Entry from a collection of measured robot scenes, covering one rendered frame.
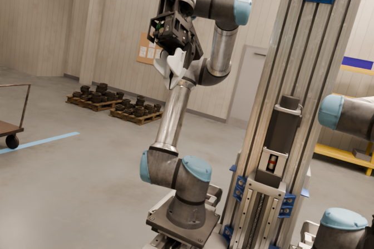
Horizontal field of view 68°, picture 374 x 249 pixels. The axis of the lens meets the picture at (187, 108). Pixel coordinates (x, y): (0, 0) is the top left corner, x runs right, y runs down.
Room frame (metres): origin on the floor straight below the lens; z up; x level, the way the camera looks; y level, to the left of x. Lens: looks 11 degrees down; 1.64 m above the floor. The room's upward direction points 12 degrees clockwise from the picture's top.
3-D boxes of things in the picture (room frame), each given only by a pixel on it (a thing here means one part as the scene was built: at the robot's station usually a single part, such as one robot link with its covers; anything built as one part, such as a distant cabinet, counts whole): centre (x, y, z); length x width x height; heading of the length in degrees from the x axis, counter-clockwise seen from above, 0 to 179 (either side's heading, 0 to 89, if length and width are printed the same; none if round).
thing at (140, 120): (6.24, 1.08, 0.22); 1.21 x 0.84 x 0.43; 160
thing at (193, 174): (0.97, -0.07, 1.20); 0.13 x 0.12 x 0.14; 84
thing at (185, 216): (0.97, -0.08, 1.09); 0.15 x 0.15 x 0.10
